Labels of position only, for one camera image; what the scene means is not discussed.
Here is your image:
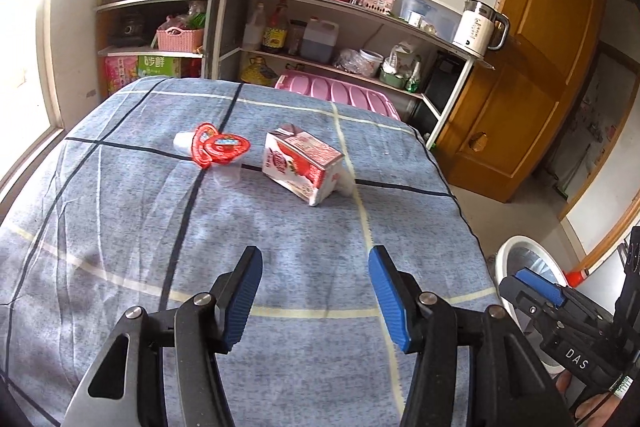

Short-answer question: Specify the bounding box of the pink woven basket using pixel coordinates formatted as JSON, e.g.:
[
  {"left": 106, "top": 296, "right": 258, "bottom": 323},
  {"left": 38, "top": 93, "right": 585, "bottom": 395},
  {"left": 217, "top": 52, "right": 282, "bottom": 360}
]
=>
[{"left": 156, "top": 26, "right": 206, "bottom": 52}]

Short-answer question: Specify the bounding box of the person's right hand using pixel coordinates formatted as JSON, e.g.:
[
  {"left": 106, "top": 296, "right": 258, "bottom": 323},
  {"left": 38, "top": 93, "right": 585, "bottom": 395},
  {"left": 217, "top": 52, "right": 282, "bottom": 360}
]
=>
[{"left": 556, "top": 371, "right": 623, "bottom": 427}]

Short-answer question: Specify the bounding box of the green basket with bags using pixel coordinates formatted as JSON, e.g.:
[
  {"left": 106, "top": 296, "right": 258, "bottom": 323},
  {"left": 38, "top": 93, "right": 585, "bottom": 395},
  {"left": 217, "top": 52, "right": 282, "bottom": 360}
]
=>
[{"left": 379, "top": 42, "right": 426, "bottom": 90}]

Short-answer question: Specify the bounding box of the dark glass jar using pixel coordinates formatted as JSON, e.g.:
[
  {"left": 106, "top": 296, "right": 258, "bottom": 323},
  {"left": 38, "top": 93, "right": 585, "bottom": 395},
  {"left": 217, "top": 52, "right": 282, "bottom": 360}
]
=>
[{"left": 287, "top": 19, "right": 307, "bottom": 56}]

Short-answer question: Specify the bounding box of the white plastic bottle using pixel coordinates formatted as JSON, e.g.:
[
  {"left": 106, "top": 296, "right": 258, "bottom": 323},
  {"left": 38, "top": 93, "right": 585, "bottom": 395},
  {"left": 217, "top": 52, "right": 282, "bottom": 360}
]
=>
[{"left": 242, "top": 2, "right": 266, "bottom": 52}]

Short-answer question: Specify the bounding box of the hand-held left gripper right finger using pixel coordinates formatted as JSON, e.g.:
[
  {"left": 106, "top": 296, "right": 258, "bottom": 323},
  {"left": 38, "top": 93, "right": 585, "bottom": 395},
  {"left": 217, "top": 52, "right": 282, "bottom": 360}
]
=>
[{"left": 368, "top": 245, "right": 576, "bottom": 427}]

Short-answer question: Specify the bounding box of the white electric kettle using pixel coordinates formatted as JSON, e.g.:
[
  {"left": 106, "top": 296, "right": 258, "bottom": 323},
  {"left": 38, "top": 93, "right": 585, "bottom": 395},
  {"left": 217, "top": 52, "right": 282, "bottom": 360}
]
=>
[{"left": 452, "top": 0, "right": 511, "bottom": 58}]

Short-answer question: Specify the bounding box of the pink plastic chair back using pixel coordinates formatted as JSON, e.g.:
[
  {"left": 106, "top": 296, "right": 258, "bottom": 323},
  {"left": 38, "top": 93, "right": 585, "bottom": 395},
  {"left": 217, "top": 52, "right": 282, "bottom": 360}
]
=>
[{"left": 274, "top": 69, "right": 401, "bottom": 120}]

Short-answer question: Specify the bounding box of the wooden door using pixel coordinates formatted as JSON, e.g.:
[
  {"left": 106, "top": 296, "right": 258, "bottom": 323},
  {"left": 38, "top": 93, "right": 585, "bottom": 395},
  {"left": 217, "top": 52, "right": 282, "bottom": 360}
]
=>
[{"left": 432, "top": 0, "right": 608, "bottom": 202}]

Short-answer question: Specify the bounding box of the crumpled clear plastic bag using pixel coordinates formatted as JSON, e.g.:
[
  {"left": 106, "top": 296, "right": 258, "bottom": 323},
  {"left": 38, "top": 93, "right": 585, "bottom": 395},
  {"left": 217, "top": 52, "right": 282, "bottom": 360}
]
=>
[{"left": 332, "top": 48, "right": 363, "bottom": 72}]

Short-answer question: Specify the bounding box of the blue plaid blanket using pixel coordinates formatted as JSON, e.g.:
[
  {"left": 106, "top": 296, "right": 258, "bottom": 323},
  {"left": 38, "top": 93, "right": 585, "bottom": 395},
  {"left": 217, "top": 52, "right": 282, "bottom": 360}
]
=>
[{"left": 0, "top": 76, "right": 496, "bottom": 427}]

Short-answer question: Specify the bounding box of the clear jelly cup red lid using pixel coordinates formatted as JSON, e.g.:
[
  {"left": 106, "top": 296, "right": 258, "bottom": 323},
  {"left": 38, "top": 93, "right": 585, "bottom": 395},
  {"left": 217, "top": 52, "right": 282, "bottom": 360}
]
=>
[{"left": 202, "top": 134, "right": 251, "bottom": 186}]

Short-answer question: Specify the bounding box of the plastic jug dark liquid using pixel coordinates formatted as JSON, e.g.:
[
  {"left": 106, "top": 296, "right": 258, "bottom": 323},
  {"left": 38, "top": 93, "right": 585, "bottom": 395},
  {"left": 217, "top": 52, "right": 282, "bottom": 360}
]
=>
[{"left": 300, "top": 17, "right": 338, "bottom": 62}]

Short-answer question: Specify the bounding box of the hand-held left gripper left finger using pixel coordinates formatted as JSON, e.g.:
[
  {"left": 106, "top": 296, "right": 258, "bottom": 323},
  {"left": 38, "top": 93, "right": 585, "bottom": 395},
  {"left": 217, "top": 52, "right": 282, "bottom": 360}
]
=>
[{"left": 62, "top": 245, "right": 263, "bottom": 427}]

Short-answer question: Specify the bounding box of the clear storage box white lid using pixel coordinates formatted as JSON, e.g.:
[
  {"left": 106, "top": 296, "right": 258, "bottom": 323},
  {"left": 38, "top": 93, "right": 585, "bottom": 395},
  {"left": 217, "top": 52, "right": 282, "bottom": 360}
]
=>
[{"left": 397, "top": 0, "right": 463, "bottom": 42}]

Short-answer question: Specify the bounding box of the black cooker pot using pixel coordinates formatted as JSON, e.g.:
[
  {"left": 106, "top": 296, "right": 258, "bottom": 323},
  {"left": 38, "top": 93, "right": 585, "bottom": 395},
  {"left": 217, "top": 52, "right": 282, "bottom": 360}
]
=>
[{"left": 107, "top": 9, "right": 151, "bottom": 48}]

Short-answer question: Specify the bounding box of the green cardboard box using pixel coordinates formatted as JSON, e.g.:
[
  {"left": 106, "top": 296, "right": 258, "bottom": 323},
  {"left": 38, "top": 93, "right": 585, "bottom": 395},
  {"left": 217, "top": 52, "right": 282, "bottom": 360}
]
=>
[{"left": 137, "top": 54, "right": 182, "bottom": 79}]

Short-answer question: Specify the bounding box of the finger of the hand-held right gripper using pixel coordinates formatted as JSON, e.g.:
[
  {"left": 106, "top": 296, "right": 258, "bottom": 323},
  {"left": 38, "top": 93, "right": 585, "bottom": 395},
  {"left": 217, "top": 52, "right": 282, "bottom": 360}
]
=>
[
  {"left": 499, "top": 276, "right": 566, "bottom": 338},
  {"left": 514, "top": 268, "right": 576, "bottom": 308}
]

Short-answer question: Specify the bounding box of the white trash bin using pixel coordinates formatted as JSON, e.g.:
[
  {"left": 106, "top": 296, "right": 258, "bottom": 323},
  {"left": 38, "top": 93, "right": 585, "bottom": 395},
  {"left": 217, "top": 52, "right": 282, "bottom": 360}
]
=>
[{"left": 495, "top": 234, "right": 573, "bottom": 370}]

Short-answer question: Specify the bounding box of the white plastic tub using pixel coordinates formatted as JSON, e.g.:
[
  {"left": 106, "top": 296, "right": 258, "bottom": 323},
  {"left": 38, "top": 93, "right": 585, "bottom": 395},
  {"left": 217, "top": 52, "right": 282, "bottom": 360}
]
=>
[{"left": 357, "top": 48, "right": 385, "bottom": 78}]

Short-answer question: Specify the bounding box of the yellow cooking oil bottle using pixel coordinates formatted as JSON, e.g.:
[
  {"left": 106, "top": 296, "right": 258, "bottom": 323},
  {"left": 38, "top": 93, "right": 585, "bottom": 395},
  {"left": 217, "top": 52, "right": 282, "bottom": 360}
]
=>
[{"left": 240, "top": 54, "right": 281, "bottom": 85}]

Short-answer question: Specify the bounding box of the white cup red lid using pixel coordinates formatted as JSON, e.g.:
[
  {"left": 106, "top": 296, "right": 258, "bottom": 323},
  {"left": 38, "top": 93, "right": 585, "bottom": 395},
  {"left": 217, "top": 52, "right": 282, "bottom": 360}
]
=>
[{"left": 173, "top": 122, "right": 221, "bottom": 170}]

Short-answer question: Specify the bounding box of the pink milk carton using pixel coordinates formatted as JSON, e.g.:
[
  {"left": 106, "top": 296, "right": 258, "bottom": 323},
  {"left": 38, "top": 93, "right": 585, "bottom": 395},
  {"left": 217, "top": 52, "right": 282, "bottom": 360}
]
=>
[{"left": 261, "top": 123, "right": 346, "bottom": 208}]

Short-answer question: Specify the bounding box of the red cap sauce bottle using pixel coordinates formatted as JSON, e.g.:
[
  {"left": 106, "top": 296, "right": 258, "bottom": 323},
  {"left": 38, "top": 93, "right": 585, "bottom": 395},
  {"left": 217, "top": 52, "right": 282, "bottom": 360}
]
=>
[{"left": 262, "top": 0, "right": 290, "bottom": 54}]

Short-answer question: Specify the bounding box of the pink cardboard box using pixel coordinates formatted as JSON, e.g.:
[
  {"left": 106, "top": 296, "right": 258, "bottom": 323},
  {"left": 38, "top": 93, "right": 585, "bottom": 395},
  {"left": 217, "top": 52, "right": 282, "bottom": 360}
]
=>
[{"left": 104, "top": 56, "right": 141, "bottom": 98}]

